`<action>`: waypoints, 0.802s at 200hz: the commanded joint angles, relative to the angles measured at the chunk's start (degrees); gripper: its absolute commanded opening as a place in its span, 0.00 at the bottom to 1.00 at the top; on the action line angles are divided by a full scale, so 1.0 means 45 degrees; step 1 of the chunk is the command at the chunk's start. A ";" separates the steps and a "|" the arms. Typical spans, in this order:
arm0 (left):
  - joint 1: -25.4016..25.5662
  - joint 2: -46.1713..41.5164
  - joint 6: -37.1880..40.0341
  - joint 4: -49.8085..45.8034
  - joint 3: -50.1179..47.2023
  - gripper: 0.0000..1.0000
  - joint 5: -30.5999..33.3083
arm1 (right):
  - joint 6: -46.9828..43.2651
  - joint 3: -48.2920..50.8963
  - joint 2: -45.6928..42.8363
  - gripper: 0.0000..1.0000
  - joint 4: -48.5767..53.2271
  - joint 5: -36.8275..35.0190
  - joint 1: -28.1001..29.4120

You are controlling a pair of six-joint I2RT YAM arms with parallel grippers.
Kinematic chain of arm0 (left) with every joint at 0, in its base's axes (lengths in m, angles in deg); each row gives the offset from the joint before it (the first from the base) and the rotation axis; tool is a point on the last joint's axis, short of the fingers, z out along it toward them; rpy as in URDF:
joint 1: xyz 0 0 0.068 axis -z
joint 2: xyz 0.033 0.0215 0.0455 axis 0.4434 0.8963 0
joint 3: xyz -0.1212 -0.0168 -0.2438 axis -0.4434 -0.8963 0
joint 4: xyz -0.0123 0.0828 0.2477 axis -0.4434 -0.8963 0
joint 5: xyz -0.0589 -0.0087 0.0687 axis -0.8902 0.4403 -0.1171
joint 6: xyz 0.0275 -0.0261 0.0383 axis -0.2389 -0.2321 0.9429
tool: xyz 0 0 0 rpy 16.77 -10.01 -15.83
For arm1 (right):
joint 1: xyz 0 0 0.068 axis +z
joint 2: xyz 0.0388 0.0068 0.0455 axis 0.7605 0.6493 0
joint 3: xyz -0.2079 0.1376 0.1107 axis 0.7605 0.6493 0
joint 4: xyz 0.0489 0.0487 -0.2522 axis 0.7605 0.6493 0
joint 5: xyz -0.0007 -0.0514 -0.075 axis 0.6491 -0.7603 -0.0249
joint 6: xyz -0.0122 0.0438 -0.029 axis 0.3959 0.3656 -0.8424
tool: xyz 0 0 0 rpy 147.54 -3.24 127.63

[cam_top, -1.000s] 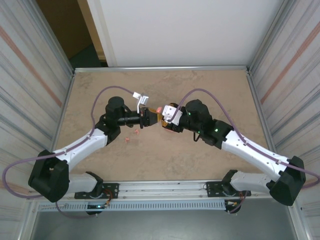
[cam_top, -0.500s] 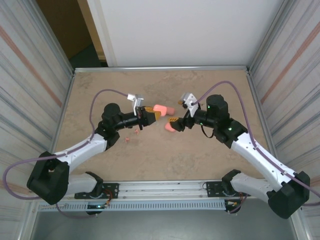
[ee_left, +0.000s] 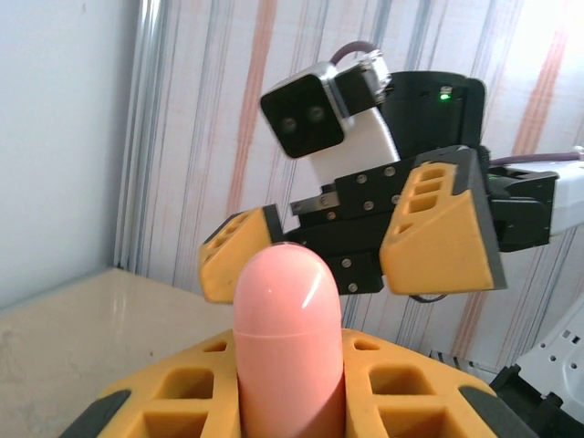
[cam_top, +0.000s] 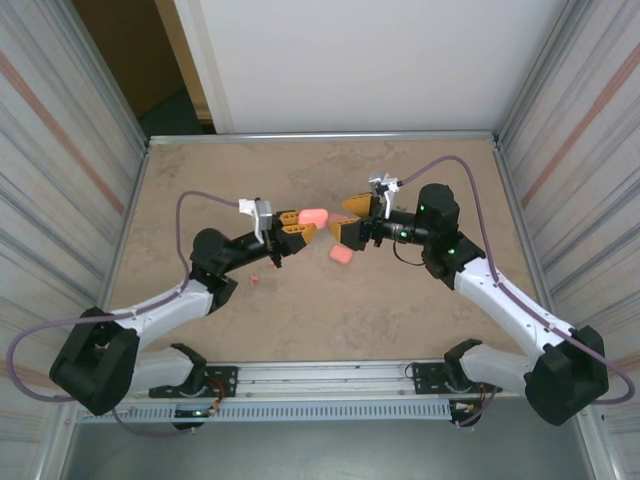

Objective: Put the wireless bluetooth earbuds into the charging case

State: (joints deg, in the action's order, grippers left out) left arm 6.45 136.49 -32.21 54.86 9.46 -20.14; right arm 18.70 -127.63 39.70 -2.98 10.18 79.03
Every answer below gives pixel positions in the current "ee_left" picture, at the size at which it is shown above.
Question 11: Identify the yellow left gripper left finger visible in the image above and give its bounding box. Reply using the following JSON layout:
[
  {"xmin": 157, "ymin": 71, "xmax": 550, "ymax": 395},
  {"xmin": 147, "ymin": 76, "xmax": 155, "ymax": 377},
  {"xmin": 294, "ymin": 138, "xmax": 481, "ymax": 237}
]
[{"xmin": 57, "ymin": 328, "xmax": 242, "ymax": 438}]

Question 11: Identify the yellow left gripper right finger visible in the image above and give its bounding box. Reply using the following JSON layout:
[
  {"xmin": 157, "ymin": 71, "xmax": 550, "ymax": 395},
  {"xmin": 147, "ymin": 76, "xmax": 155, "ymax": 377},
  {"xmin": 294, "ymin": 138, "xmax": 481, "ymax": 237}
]
[{"xmin": 338, "ymin": 328, "xmax": 533, "ymax": 438}]

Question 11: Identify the pink earbud charging case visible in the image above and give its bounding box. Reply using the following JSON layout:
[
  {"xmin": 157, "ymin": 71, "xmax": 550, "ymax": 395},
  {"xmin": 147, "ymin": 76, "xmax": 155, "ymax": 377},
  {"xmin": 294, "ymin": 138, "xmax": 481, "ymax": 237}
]
[{"xmin": 232, "ymin": 243, "xmax": 347, "ymax": 438}]

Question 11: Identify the thin black right gripper wire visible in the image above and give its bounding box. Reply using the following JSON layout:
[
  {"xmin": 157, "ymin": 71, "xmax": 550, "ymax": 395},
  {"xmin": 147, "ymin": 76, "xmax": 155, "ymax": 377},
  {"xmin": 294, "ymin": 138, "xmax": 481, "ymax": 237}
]
[{"xmin": 409, "ymin": 290, "xmax": 452, "ymax": 304}]

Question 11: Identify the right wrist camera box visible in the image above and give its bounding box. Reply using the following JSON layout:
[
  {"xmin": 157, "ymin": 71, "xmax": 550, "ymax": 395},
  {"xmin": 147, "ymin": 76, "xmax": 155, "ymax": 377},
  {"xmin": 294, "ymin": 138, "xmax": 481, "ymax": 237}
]
[{"xmin": 259, "ymin": 49, "xmax": 402, "ymax": 183}]

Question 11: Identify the striped enclosure side panel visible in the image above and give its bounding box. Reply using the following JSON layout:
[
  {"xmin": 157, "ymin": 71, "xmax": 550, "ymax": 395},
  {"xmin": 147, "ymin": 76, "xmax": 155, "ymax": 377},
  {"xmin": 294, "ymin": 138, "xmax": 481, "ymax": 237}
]
[{"xmin": 116, "ymin": 0, "xmax": 584, "ymax": 370}]

